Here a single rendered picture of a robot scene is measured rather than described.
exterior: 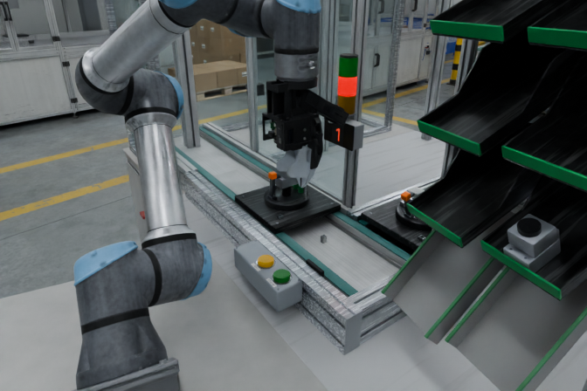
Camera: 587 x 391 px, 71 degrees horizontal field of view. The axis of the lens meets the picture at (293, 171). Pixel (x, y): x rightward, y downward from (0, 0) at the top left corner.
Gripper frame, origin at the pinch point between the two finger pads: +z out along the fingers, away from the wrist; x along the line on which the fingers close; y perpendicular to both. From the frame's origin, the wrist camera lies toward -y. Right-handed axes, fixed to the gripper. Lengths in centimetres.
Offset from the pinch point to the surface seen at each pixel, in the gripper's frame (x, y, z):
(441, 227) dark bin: 23.8, -10.8, 2.5
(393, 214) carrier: -10.9, -40.6, 26.3
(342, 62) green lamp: -23.6, -29.4, -16.6
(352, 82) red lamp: -21.6, -31.4, -11.5
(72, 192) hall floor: -302, 19, 123
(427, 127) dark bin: 17.4, -12.1, -12.9
